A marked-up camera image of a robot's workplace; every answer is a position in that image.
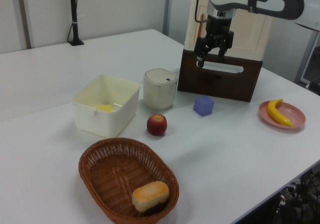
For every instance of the dark brown wooden cabinet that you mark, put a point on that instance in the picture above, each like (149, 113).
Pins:
(225, 91)

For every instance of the black equipment beside table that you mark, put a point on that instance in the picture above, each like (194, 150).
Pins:
(307, 189)

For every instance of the cream plastic open bin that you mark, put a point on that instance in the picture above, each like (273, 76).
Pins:
(105, 124)

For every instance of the pink plate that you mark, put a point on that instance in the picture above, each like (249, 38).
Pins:
(292, 114)

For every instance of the yellow toy banana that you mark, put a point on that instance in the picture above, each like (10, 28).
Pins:
(273, 111)

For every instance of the brown wicker basket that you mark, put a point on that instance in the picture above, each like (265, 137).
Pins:
(112, 164)

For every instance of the toy bread loaf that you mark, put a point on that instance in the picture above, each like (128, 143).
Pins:
(150, 194)

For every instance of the yellow block in bin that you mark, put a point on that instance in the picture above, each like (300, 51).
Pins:
(104, 107)

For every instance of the cream plastic storage box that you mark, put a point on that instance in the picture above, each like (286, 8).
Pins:
(250, 34)

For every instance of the red apple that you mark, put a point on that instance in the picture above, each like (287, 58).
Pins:
(156, 125)

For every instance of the purple cube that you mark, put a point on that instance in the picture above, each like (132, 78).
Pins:
(203, 106)

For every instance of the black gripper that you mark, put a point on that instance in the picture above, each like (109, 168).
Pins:
(218, 27)

